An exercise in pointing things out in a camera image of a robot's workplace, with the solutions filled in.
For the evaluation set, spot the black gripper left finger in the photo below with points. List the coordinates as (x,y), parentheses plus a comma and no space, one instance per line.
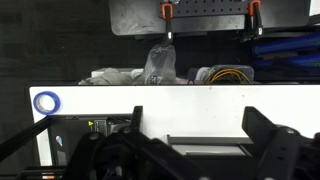
(137,116)

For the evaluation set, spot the grey crumpled cloth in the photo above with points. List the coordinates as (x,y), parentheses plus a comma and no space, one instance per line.
(111,77)

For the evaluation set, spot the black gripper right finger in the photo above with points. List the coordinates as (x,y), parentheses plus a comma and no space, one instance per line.
(253,121)

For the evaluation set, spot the black perforated breadboard plate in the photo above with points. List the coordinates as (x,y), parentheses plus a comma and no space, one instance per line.
(206,8)

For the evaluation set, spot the grey metal base plate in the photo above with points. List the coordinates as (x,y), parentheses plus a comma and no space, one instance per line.
(133,20)

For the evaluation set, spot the clear plastic bag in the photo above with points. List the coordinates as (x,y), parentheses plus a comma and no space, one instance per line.
(161,65)

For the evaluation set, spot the orange and black bar clamp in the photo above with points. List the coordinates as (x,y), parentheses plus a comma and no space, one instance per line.
(257,28)
(169,35)

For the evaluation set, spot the blue storage bin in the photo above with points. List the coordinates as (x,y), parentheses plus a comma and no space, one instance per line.
(290,43)
(301,60)

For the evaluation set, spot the clear plastic storage bin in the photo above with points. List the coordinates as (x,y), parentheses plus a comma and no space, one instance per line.
(195,73)

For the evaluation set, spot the blue tape roll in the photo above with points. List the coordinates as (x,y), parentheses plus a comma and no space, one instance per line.
(36,103)

